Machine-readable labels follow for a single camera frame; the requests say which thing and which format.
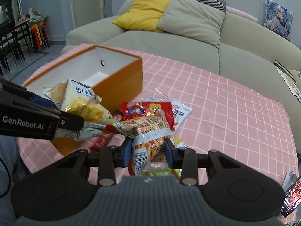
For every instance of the white spicy strip packet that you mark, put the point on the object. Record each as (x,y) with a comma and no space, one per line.
(180,111)

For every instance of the yellow white candy bag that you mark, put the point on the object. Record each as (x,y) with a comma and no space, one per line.
(178,143)

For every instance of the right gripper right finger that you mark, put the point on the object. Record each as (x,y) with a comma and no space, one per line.
(182,158)

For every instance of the beige sofa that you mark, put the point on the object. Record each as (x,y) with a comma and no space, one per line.
(246,54)

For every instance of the orange cardboard box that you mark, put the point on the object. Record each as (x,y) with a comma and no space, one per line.
(114,75)

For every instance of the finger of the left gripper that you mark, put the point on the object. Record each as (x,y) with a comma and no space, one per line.
(44,102)

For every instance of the dark red chocolate bar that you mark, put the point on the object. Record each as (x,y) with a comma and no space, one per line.
(100,143)

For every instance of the red noodle snack bag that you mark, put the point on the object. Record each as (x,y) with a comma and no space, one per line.
(131,110)

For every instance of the smartphone with lit screen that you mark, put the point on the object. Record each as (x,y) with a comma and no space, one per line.
(292,198)

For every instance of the black dining chair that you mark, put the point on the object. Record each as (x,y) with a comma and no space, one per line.
(12,36)

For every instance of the magazine on sofa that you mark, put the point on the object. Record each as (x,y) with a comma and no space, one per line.
(289,79)

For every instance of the green pea snack bag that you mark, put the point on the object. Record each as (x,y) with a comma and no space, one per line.
(162,172)

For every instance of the stacked colourful stools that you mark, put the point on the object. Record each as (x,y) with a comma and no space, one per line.
(39,36)

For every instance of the anime print pillow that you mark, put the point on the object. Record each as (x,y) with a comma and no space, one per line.
(278,19)

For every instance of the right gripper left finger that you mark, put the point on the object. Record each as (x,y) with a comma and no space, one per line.
(113,157)

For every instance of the yellow cushion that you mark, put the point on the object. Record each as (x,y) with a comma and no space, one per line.
(143,15)

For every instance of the orange cracker stick bag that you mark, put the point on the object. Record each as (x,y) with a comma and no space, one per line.
(148,134)

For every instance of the beige cushion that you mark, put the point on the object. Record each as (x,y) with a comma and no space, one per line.
(193,19)

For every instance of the white door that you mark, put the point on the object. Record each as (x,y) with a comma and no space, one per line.
(87,11)

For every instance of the yellow potato chip bag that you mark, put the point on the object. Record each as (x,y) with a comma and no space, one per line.
(79,99)

